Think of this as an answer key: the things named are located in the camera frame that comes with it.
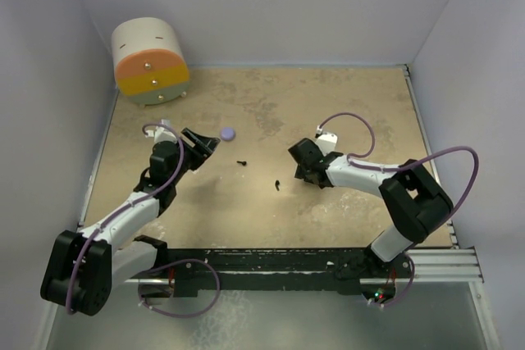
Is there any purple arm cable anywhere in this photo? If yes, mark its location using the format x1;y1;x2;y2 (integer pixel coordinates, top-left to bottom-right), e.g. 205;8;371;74
65;120;185;316
319;111;481;220

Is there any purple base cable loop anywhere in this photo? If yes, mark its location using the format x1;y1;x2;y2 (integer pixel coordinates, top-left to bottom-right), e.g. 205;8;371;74
137;257;223;319

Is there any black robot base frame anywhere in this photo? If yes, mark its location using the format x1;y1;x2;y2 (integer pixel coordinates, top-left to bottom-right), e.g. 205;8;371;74
133;235;414;300

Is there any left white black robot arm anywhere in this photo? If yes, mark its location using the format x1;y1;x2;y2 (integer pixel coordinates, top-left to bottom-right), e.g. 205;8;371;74
40;121;221;316

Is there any purple earbud charging case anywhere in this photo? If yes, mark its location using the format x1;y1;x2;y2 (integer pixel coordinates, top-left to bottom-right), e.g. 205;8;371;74
220;127;236;141

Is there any aluminium extrusion rail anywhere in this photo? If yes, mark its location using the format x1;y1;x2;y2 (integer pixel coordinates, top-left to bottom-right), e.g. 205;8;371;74
409;248;484;283

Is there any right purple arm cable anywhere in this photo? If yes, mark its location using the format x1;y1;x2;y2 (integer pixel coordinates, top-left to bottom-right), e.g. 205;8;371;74
319;111;481;220

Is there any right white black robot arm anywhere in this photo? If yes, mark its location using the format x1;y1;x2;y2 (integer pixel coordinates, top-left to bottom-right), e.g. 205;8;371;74
288;138;454;277

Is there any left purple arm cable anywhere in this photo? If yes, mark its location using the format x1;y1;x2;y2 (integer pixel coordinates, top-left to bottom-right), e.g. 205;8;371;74
65;120;185;316

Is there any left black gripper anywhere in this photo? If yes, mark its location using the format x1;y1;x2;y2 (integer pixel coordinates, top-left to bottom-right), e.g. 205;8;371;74
169;129;217;185

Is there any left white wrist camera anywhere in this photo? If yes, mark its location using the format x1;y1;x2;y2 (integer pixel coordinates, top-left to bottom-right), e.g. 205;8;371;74
142;119;177;144

